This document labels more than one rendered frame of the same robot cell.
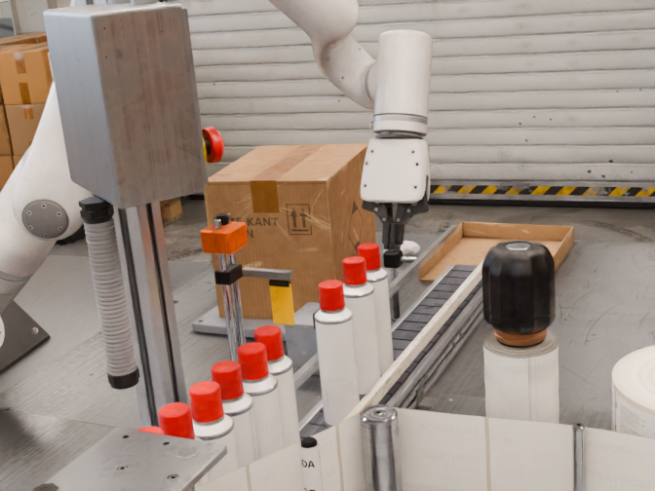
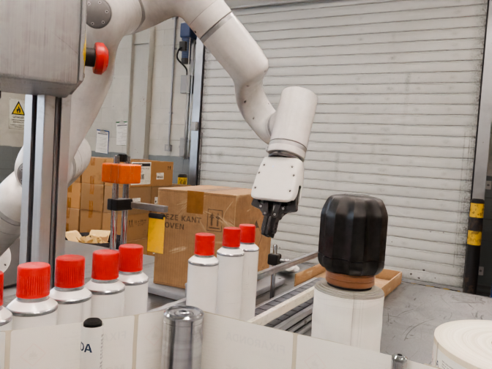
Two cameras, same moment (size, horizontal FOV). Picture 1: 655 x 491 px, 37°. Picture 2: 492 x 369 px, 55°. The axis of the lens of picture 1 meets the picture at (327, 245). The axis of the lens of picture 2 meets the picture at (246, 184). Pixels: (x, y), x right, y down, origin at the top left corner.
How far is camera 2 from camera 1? 0.55 m
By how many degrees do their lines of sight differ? 15
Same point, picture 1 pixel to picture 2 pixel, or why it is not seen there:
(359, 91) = (263, 129)
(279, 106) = not seen: hidden behind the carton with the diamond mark
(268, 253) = (191, 241)
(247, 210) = (182, 210)
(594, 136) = (415, 255)
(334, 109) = not seen: hidden behind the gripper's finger
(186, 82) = not seen: outside the picture
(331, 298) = (203, 244)
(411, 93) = (296, 127)
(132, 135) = (12, 10)
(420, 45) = (307, 97)
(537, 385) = (359, 329)
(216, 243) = (111, 173)
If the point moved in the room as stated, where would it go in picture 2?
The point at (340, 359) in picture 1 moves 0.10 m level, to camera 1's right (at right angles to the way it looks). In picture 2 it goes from (201, 297) to (263, 303)
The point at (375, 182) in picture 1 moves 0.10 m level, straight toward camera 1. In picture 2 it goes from (262, 185) to (258, 188)
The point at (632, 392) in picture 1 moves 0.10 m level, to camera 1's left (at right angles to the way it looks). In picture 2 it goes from (455, 349) to (360, 341)
